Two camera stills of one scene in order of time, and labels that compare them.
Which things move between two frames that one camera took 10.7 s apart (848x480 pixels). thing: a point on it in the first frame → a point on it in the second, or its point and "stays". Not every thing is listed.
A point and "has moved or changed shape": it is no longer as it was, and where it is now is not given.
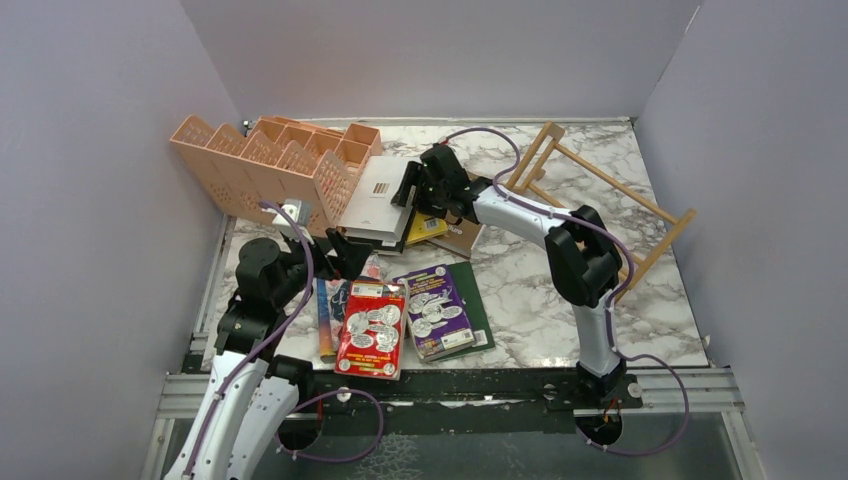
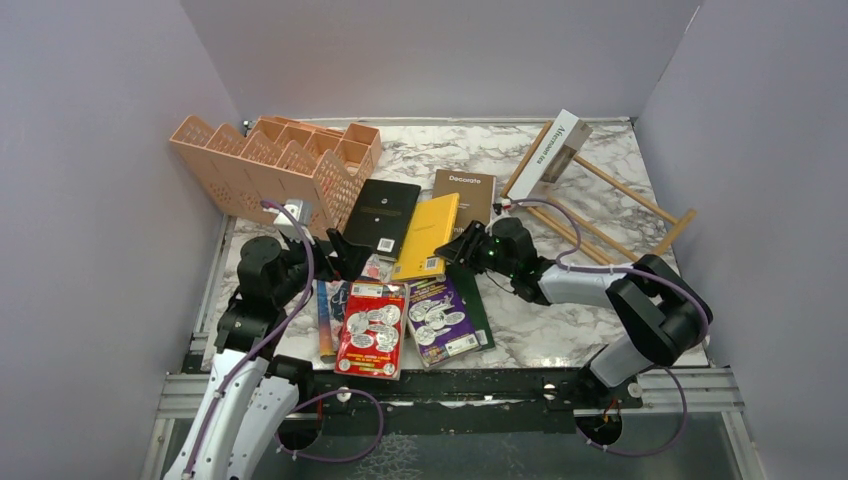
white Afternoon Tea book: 370,213 → 567,135
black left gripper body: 323,266 stays
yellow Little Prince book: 424,226 has moved or changed shape
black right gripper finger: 406,193 → 465,248
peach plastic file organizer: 281,162 stays
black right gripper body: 430,198 → 489,258
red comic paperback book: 372,333 stays
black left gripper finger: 351,256 stays
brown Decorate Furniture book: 460,238 has moved or changed shape
